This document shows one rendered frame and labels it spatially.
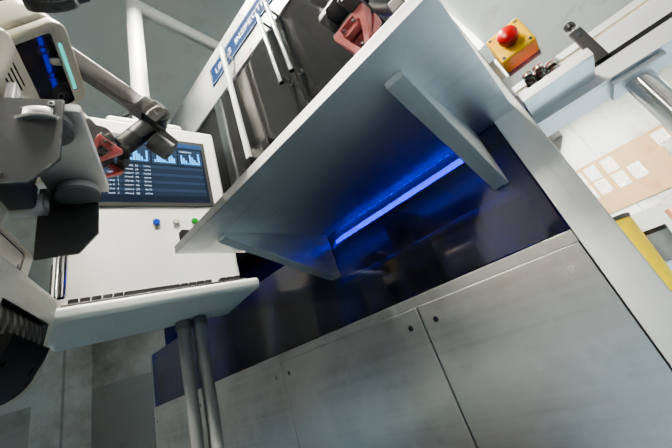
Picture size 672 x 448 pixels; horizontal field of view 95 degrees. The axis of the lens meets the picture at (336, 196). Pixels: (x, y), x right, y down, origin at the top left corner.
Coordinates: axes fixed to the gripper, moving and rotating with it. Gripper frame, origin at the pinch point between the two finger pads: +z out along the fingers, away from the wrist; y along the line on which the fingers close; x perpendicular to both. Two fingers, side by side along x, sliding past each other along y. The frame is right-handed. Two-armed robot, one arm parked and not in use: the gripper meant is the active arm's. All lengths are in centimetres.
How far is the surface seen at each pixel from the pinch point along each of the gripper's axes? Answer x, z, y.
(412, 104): -0.1, 7.3, 7.1
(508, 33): -16.4, -12.7, 31.0
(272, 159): 21.1, 6.3, -4.1
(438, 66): -5.8, 4.2, 7.9
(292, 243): 49, 5, 19
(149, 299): 67, 14, -9
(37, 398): 290, 4, -13
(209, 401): 98, 35, 18
